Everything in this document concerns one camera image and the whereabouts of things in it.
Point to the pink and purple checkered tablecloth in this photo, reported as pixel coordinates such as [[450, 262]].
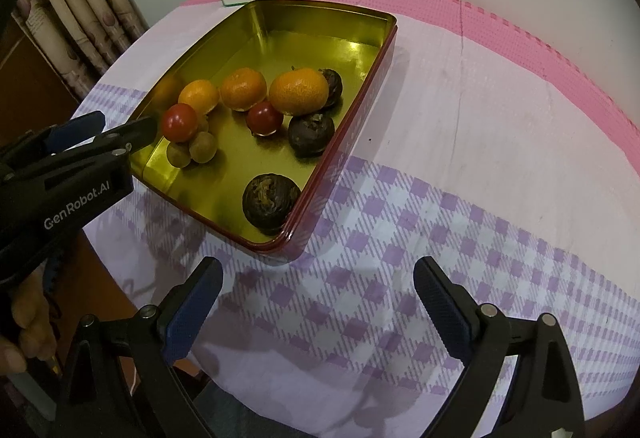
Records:
[[475, 143]]

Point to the red tomato with calyx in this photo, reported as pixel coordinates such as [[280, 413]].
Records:
[[265, 118]]

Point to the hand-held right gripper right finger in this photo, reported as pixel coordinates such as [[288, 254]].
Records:
[[445, 313]]

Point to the patterned beige curtain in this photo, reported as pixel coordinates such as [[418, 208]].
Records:
[[75, 3]]

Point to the brown longan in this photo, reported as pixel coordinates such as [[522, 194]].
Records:
[[202, 147], [178, 154]]

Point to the large dark brown water chestnut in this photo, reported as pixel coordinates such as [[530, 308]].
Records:
[[270, 203]]

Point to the dark red tin box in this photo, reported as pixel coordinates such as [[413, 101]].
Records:
[[225, 188]]

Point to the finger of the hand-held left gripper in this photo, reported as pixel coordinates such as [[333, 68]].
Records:
[[75, 129], [135, 133]]

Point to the person's left hand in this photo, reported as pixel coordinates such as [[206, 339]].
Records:
[[35, 328]]

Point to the large orange tangerine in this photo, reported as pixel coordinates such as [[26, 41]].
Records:
[[298, 91]]

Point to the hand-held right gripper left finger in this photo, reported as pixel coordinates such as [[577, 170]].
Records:
[[192, 308]]

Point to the small red tomato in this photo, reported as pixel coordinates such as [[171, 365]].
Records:
[[179, 122]]

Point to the orange tangerine with stem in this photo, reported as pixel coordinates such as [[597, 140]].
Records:
[[243, 88]]

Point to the yellowish orange tangerine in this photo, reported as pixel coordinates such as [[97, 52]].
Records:
[[199, 96]]

